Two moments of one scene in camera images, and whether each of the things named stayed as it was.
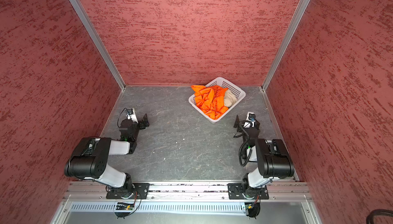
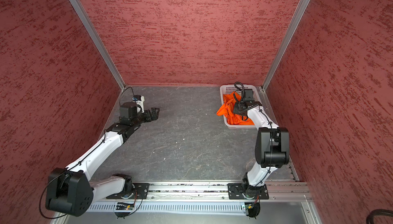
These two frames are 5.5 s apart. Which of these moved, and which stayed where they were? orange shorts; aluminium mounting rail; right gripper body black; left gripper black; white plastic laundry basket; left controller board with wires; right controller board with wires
Moved: orange shorts; left gripper black; white plastic laundry basket; right gripper body black
Stayed: right controller board with wires; left controller board with wires; aluminium mounting rail
